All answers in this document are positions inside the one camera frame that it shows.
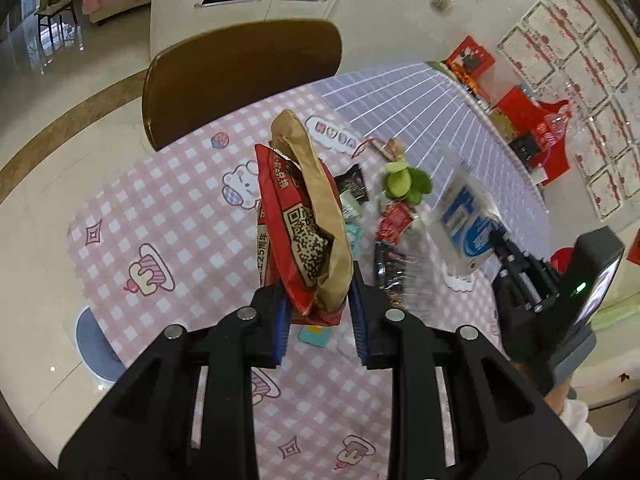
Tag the wooden chair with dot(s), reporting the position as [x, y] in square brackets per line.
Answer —
[240, 75]

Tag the small red wrapper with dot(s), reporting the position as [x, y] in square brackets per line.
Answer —
[395, 225]

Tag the white blue packet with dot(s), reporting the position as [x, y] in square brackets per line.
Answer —
[465, 220]

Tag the white cabinet with black panel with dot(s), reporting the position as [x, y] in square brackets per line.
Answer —
[260, 15]

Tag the red paper bag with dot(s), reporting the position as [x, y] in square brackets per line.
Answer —
[552, 160]

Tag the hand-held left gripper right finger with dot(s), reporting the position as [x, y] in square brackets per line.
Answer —
[359, 320]

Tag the person's right forearm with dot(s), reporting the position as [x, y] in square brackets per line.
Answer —
[580, 425]

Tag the wall of framed certificates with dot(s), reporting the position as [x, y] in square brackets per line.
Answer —
[580, 35]

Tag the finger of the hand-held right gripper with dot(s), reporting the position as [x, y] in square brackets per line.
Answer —
[520, 262]
[525, 295]

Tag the red snack packet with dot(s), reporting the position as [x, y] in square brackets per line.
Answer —
[290, 240]

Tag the small black box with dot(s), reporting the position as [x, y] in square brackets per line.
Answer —
[525, 150]

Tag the dark snack packet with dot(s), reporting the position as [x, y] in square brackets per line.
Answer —
[390, 270]

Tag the brown paper bag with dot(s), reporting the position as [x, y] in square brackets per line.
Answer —
[300, 160]

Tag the red gift box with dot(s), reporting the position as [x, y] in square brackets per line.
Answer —
[470, 57]

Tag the teal packet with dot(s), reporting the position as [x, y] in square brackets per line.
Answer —
[352, 237]

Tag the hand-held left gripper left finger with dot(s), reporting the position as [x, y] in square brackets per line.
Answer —
[279, 332]

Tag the clear plastic wrap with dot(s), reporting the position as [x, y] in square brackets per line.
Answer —
[425, 265]

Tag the pink checkered tablecloth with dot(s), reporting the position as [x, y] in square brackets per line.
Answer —
[190, 220]

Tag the blue grid tablecloth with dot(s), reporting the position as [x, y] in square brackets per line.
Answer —
[440, 110]

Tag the black snack wrapper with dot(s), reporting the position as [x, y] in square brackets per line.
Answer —
[352, 185]

